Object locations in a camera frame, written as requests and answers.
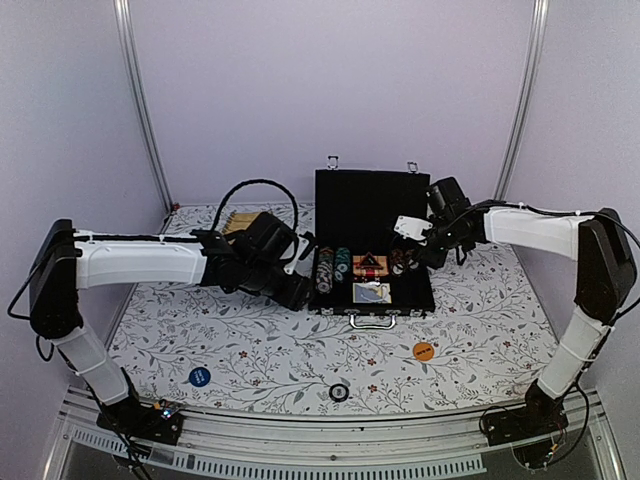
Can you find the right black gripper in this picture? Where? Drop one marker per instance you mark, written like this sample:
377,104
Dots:
436,260

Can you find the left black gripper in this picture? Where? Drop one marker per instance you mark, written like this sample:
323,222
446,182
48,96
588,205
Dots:
294,297

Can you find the black triangular all-in button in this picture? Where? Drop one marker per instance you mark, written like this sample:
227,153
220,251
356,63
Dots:
367,261

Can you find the black poker set case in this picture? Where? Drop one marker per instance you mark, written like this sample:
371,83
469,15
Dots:
358,209

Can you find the blue playing card deck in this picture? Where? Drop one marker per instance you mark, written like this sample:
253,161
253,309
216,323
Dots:
361,293

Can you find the black poker chip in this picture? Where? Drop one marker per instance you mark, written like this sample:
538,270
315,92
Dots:
412,263
338,392

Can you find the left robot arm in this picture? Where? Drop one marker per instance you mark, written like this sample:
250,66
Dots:
260,260

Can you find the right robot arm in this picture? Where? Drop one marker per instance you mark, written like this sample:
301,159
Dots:
582,263

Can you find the woven bamboo tray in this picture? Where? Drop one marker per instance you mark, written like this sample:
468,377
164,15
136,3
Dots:
239,221

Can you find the salmon black chip stack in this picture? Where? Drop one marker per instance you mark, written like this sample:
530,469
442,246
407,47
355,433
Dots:
397,260

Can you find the blue tan chip stack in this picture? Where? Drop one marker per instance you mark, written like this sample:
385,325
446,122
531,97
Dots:
324,270

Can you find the green blue chip stack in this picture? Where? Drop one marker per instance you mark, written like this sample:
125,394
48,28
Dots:
342,263

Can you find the blue round button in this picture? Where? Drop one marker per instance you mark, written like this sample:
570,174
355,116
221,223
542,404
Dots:
199,377

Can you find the orange round button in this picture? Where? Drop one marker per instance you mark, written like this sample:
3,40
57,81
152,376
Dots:
423,351

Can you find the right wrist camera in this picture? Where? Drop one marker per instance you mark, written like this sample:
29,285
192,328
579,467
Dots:
413,228

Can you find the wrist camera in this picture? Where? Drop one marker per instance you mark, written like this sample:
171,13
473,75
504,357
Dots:
413,228
297,251

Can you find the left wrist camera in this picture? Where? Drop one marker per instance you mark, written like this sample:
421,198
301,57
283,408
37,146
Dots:
297,251

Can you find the right aluminium frame post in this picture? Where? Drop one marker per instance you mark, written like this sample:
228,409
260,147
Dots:
533,55

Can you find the aluminium frame post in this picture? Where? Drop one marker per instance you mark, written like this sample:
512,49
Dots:
124,25
533,55

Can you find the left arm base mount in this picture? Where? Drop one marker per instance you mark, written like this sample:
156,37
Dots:
131,418

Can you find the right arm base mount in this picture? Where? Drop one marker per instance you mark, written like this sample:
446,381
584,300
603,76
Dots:
501,425

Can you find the front aluminium rail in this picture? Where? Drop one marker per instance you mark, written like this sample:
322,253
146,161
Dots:
219,444

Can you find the left aluminium frame post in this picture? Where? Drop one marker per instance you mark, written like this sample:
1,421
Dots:
124,25

